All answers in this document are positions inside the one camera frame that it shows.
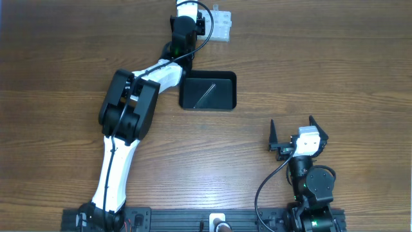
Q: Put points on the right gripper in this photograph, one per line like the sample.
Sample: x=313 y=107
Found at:
x=283 y=148

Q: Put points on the clear test tube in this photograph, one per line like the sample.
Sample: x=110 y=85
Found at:
x=216 y=7
x=205 y=95

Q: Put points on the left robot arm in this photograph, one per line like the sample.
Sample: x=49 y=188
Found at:
x=128 y=109

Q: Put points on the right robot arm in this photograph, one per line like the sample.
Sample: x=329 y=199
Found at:
x=313 y=187

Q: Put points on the black tray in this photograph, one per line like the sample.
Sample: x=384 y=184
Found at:
x=222 y=96

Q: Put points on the white test tube rack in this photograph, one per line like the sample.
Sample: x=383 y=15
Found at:
x=220 y=29

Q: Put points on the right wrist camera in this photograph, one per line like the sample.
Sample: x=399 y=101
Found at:
x=307 y=141

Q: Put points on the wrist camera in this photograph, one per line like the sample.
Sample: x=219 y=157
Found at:
x=307 y=141
x=186 y=9

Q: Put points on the mounting rail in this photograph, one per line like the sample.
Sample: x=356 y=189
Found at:
x=180 y=220

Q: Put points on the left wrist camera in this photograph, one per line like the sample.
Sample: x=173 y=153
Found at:
x=186 y=9

